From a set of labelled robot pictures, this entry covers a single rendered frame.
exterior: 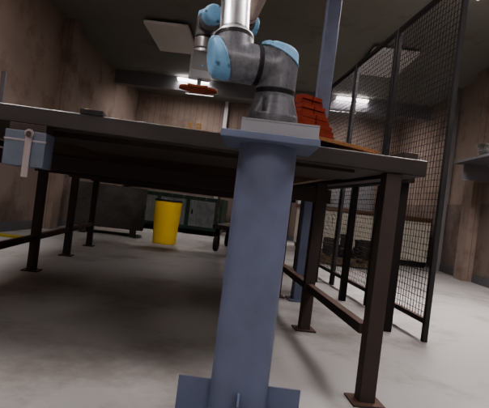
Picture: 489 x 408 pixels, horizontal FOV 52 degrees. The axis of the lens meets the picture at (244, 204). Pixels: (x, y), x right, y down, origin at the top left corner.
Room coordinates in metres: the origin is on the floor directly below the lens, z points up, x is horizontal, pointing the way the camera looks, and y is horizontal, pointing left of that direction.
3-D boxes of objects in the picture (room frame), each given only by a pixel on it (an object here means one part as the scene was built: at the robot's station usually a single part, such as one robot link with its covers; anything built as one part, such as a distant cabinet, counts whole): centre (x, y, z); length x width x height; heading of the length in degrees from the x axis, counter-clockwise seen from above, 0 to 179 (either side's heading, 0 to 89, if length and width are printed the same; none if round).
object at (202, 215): (10.59, 1.32, 0.37); 1.85 x 1.69 x 0.74; 89
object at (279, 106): (1.47, -0.05, 0.97); 0.15 x 0.15 x 0.10
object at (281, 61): (1.46, -0.04, 1.08); 0.13 x 0.12 x 0.14; 106
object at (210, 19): (1.89, 0.19, 1.36); 0.11 x 0.11 x 0.08; 16
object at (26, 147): (1.71, 0.76, 0.77); 0.14 x 0.11 x 0.18; 96
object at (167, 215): (7.12, 1.08, 0.31); 0.40 x 0.40 x 0.63
